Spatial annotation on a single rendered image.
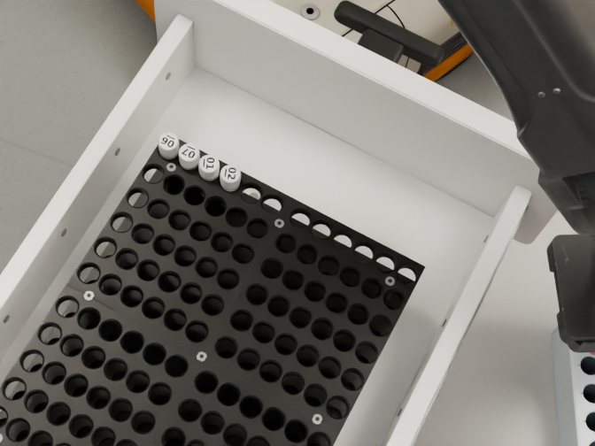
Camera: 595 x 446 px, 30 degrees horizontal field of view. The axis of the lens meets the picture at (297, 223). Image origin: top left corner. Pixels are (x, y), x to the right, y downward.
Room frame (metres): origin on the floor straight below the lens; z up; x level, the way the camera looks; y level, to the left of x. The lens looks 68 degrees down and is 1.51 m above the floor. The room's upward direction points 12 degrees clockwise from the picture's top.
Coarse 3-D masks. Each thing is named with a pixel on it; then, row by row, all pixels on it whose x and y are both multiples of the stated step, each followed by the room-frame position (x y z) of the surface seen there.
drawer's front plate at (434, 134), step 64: (192, 0) 0.37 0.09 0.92; (256, 0) 0.37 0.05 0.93; (256, 64) 0.36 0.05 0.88; (320, 64) 0.35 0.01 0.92; (384, 64) 0.35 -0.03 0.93; (320, 128) 0.34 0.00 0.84; (384, 128) 0.33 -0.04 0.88; (448, 128) 0.32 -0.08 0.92; (512, 128) 0.32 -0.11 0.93; (448, 192) 0.32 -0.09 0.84
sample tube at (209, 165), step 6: (204, 156) 0.27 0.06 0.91; (210, 156) 0.27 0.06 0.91; (204, 162) 0.27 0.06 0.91; (210, 162) 0.27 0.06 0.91; (216, 162) 0.27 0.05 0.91; (198, 168) 0.27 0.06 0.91; (204, 168) 0.26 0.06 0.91; (210, 168) 0.26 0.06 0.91; (216, 168) 0.27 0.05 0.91; (204, 174) 0.26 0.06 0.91; (210, 174) 0.26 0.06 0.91; (216, 174) 0.27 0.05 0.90; (210, 180) 0.26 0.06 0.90
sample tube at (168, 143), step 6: (162, 138) 0.28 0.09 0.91; (168, 138) 0.28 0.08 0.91; (174, 138) 0.28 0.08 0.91; (162, 144) 0.27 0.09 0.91; (168, 144) 0.27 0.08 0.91; (174, 144) 0.28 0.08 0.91; (162, 150) 0.27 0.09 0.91; (168, 150) 0.27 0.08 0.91; (174, 150) 0.27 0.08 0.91; (162, 156) 0.27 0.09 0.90; (168, 156) 0.27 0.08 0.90; (174, 156) 0.27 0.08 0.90
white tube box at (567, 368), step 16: (560, 352) 0.24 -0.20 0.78; (576, 352) 0.24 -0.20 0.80; (560, 368) 0.23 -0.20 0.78; (576, 368) 0.23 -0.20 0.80; (592, 368) 0.23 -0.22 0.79; (560, 384) 0.22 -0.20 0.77; (576, 384) 0.22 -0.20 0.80; (592, 384) 0.22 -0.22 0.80; (560, 400) 0.21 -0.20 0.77; (576, 400) 0.20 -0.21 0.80; (592, 400) 0.21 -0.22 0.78; (560, 416) 0.20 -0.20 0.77; (576, 416) 0.19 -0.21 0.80; (592, 416) 0.20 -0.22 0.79; (560, 432) 0.19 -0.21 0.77; (576, 432) 0.18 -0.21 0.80; (592, 432) 0.19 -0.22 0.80
